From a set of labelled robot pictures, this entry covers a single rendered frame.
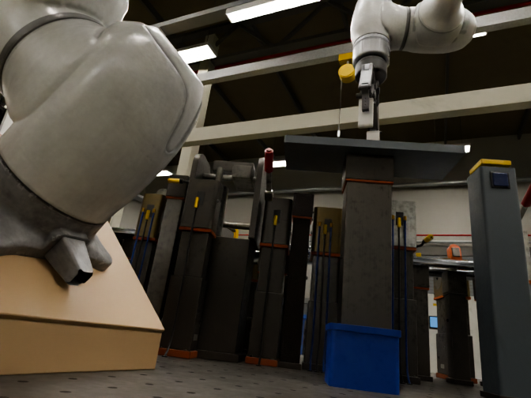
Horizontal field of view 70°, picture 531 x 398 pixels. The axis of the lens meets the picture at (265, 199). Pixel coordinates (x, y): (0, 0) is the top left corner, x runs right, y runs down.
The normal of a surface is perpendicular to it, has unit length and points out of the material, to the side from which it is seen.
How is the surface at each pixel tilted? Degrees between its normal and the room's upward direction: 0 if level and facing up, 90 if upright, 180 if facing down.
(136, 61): 97
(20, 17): 97
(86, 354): 90
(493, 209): 90
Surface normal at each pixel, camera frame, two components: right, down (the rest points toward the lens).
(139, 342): 0.91, -0.04
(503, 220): -0.07, -0.35
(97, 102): 0.10, 0.08
